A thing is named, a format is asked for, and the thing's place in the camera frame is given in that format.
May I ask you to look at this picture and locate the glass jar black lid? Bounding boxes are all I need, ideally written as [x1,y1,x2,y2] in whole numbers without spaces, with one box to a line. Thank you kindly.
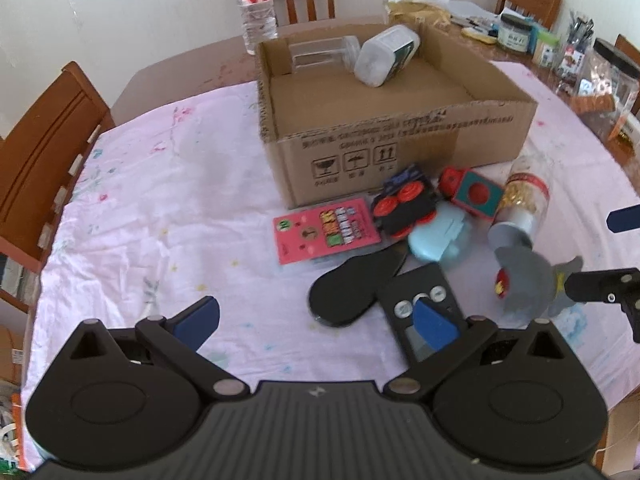
[497,14,534,54]

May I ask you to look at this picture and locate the clear water bottle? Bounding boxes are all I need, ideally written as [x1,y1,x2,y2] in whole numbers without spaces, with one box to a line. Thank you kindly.
[234,0,279,56]

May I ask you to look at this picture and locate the black oval case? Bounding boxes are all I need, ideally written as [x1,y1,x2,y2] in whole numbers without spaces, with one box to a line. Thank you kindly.
[308,248,409,326]

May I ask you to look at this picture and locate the light blue case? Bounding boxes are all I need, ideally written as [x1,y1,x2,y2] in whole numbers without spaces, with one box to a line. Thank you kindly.
[407,202,474,266]

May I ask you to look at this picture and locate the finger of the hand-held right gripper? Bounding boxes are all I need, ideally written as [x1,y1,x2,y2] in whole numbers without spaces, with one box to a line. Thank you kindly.
[607,207,640,234]
[565,268,640,344]

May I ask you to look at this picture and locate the white plastic jar green label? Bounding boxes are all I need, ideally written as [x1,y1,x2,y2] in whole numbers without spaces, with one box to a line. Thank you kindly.
[354,25,421,89]

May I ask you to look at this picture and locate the pink card pack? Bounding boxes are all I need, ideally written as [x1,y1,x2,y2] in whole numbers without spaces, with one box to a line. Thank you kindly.
[272,198,382,266]

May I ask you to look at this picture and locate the yellowish snack packet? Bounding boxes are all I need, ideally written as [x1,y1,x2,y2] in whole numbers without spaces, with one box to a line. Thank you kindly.
[384,0,454,29]

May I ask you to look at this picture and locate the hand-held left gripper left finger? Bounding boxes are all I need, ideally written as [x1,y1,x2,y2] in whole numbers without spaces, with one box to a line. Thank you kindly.
[69,296,250,401]

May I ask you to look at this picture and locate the gold-filled jar silver lid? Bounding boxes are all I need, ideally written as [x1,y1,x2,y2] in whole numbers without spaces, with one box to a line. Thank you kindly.
[487,155,551,252]

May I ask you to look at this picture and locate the green small box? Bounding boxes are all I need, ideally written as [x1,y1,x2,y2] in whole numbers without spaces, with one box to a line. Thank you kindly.
[532,30,561,69]

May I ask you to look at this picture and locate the clear plastic container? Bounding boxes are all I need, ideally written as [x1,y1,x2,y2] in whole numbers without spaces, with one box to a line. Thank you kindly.
[287,35,362,72]

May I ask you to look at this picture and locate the black toy train red wheels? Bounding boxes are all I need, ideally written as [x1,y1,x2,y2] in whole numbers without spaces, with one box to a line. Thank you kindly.
[370,162,437,241]

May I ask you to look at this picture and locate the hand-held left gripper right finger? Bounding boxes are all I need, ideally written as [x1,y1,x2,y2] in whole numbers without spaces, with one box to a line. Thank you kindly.
[382,296,567,401]

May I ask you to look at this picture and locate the yellow small object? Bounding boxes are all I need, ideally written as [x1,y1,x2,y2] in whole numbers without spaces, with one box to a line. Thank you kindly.
[462,27,499,44]

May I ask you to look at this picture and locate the black remote control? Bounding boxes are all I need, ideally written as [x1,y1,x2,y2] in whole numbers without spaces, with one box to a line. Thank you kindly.
[377,263,469,364]

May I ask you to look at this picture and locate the grey plush toy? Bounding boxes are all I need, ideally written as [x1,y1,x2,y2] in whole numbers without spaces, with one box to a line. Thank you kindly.
[493,247,585,322]

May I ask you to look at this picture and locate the brown cardboard box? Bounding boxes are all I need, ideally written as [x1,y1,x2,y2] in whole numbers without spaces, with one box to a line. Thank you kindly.
[255,22,539,210]

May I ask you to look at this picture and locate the large clear jar black lid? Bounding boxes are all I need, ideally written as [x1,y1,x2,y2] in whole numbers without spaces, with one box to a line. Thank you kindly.
[574,38,640,117]

